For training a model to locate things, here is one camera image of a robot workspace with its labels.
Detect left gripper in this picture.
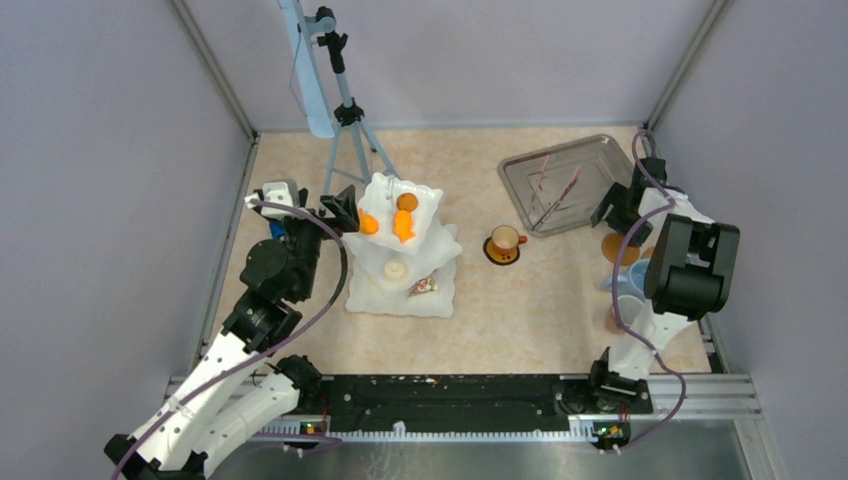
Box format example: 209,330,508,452
280,184,360,300

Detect pink handled tongs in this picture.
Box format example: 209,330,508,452
529,154,584,232

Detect orange cookie pieces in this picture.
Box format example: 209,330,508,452
392,210,416,244

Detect round orange cookie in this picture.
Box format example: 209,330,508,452
396,192,419,213

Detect white tiered pillow stand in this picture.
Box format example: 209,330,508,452
342,173,463,318

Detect white round bun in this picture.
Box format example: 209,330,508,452
381,258,409,288

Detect orange brown cup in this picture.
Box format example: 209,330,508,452
490,225,528,248

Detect black orange face coaster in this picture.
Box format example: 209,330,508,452
483,237,520,266

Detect small white decorated cake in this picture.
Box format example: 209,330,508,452
408,275,438,298

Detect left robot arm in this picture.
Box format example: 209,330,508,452
104,180,360,479

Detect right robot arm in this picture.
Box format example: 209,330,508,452
586,156,741,412

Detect round wooden coaster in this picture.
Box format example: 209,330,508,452
601,232,641,266

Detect blue toy car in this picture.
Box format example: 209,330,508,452
269,223,285,240

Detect steel serving tray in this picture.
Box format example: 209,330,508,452
497,134,633,238

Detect light blue mug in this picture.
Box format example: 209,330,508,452
615,259,650,301

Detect light blue tripod stand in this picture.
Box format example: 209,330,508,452
276,0,399,200

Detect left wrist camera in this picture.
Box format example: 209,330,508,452
244,179,300,220

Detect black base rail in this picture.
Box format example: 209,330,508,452
294,374,653,434

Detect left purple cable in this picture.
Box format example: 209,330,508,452
109,198,350,480

